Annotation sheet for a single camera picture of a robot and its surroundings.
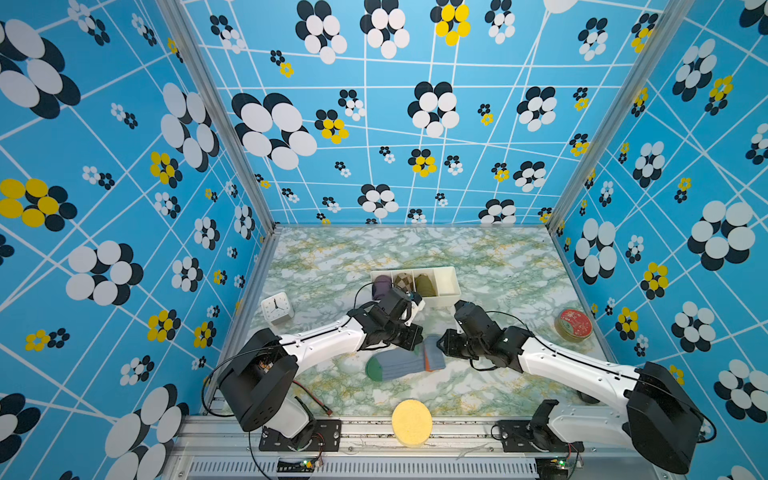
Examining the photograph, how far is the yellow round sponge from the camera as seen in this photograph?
0.73 metres

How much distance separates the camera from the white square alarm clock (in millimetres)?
938

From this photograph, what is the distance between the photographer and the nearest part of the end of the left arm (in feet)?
2.06
